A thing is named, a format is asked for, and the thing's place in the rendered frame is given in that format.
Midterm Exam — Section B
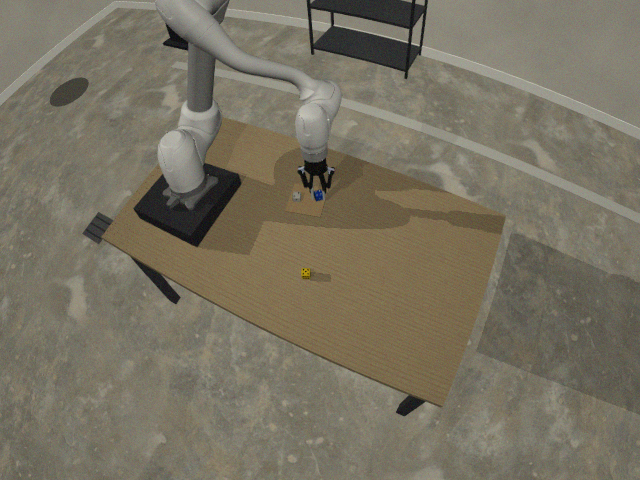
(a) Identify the tan square mat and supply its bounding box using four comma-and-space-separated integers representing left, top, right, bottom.
285, 183, 328, 218

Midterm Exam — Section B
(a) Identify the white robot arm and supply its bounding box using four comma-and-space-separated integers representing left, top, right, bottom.
155, 0, 342, 210

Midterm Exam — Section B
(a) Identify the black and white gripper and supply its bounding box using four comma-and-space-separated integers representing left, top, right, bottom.
298, 158, 335, 200

